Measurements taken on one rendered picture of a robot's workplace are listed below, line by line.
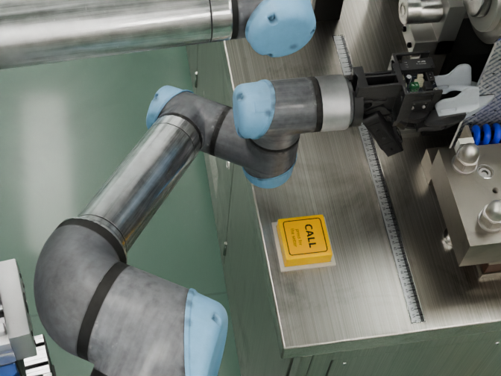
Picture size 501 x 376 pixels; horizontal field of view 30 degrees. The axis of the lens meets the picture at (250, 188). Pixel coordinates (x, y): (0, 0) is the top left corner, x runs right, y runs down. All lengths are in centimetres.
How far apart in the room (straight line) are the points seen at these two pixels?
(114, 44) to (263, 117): 32
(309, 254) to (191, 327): 40
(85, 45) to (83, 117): 167
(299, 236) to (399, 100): 26
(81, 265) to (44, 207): 145
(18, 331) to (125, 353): 49
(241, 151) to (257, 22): 38
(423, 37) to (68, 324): 64
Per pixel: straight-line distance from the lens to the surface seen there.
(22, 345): 151
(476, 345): 149
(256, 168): 133
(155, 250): 240
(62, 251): 107
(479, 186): 135
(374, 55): 163
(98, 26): 96
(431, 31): 136
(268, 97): 123
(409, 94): 125
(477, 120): 141
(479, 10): 125
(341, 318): 135
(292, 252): 136
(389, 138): 134
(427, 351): 146
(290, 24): 97
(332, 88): 125
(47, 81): 272
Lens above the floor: 211
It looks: 58 degrees down
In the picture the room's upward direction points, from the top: 7 degrees clockwise
